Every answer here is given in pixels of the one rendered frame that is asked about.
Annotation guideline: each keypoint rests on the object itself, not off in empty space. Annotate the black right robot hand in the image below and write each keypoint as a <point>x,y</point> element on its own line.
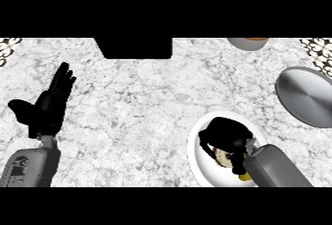
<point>226,133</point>

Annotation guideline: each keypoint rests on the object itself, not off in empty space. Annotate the black and white patterned tile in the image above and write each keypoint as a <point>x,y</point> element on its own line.
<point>8,48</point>
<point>319,52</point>

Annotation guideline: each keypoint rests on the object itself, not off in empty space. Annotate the grey metal pan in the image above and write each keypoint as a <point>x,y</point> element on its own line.
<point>307,96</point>

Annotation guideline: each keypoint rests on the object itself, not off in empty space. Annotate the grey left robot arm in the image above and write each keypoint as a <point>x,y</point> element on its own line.
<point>30,165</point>

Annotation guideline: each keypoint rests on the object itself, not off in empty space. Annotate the black appliance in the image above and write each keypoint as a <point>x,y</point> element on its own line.
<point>135,47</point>

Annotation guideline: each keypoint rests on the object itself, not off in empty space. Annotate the yellow cupcake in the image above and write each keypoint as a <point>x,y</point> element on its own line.
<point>225,156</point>

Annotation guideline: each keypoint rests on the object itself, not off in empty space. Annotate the white plate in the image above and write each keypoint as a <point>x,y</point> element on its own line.
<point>203,164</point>

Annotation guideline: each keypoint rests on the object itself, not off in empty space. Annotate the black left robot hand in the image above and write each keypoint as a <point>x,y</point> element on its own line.
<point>48,105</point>

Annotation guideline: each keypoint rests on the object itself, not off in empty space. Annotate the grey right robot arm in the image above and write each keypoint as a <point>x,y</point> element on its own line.
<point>276,168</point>

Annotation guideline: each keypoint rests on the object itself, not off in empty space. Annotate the grey cup with orange content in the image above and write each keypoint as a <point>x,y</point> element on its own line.
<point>248,43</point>

